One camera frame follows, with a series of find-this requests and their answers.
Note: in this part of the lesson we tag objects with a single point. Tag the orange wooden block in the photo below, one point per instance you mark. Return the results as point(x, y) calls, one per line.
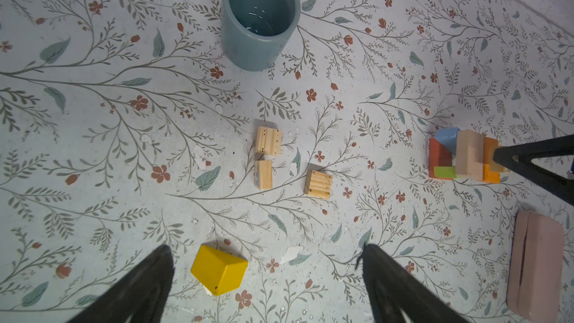
point(491, 169)

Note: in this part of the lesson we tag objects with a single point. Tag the natural wood block pair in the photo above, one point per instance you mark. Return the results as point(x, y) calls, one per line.
point(268, 144)

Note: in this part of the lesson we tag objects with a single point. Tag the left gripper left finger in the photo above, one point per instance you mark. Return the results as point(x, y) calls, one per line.
point(140, 296)

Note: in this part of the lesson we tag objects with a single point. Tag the red-orange wooden block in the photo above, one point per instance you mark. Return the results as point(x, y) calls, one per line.
point(439, 156)

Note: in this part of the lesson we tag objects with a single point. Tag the lime green wooden block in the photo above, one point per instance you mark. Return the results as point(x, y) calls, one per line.
point(445, 172)

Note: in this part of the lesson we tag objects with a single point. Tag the yellow wooden block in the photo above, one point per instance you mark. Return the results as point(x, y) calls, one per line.
point(217, 271)

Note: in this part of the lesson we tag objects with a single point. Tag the ribbed natural wood cube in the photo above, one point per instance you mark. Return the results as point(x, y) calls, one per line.
point(318, 184)

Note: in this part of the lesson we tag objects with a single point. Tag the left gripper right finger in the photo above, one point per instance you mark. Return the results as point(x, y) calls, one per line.
point(395, 295)

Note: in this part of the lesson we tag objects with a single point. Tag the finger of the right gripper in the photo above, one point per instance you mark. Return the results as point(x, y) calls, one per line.
point(518, 159)

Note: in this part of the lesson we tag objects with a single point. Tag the pink sponge block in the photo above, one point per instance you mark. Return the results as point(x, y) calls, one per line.
point(534, 283)

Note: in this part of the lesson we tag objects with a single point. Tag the blue wooden block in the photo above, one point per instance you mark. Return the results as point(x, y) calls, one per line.
point(448, 138)

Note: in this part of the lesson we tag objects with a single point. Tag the natural wood arch block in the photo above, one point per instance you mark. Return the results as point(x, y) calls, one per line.
point(470, 155)

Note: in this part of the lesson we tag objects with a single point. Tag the teal ceramic cup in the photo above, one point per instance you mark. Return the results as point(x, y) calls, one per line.
point(254, 32)

